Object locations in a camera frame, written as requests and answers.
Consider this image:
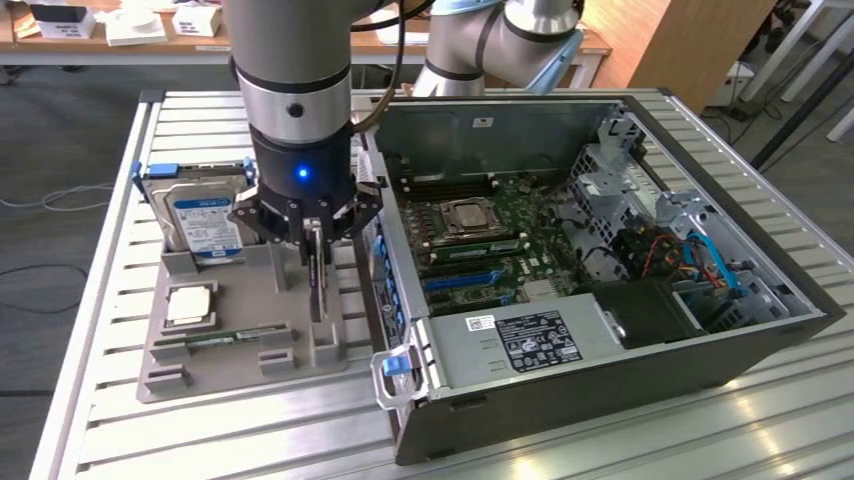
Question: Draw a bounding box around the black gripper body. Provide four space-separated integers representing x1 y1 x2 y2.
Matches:
250 129 361 242

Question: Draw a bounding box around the graphics card with metal bracket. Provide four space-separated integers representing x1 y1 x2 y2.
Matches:
303 217 333 327

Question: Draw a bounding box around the hard disk with blue carrier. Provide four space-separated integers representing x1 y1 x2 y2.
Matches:
129 157 260 265

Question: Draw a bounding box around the CPU seated in socket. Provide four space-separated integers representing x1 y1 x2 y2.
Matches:
451 202 492 229

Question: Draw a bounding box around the installed green RAM stick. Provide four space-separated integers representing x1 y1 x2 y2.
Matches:
431 238 523 264

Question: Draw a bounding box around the grey parts rack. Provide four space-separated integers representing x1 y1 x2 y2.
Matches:
136 239 352 405

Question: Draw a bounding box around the CPU socket with processor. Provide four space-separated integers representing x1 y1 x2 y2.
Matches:
436 197 512 241

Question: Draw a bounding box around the loose silver CPU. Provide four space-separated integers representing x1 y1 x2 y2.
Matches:
165 287 212 324

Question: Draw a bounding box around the blue expansion slot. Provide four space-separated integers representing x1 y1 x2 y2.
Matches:
424 272 501 292

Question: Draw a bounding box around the loose green RAM stick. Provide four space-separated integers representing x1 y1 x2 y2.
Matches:
182 327 285 350

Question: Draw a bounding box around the green motherboard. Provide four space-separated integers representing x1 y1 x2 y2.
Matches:
396 172 595 319

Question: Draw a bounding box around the white paper stack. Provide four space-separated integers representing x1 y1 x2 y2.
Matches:
372 28 429 46

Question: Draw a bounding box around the silver chipset heatsink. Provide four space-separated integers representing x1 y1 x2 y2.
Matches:
523 282 576 303

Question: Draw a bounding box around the small white printed box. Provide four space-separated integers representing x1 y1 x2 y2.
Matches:
172 4 225 37

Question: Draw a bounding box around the grey case latch blue clip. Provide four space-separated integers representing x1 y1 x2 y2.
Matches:
369 349 428 410

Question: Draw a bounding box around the silver disk bay cage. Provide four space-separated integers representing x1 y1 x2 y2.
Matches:
569 143 672 281

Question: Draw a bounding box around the grey power supply unit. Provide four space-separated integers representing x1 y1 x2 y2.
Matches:
425 293 625 390

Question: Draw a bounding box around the white box with round plate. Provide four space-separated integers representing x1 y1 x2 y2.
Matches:
104 7 168 47

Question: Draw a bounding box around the wooden desk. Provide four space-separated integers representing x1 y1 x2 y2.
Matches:
0 0 613 91

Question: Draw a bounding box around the white box with black lid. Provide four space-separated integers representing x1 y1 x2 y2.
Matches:
33 3 96 39

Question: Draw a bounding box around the open black PC case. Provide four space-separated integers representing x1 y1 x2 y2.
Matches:
339 92 848 466

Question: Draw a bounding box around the orange book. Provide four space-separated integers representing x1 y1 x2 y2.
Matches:
10 4 42 40

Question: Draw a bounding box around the wooden cabinet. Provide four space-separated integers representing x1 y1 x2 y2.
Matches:
584 0 780 115

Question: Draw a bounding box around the white floor device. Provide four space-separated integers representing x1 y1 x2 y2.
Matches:
723 62 756 109

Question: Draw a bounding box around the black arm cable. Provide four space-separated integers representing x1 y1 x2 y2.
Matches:
349 0 441 136

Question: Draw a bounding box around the white floor cable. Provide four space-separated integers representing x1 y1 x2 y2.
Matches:
0 180 120 211

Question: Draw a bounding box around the black floor cable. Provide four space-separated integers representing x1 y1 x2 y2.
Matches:
0 264 88 315

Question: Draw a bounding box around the red yellow black wire bundle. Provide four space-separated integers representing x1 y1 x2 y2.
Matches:
612 227 688 286

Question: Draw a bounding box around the blue disk wire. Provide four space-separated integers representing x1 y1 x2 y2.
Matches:
685 232 746 301

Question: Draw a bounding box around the white table frame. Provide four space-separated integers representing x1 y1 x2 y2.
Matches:
736 0 854 141

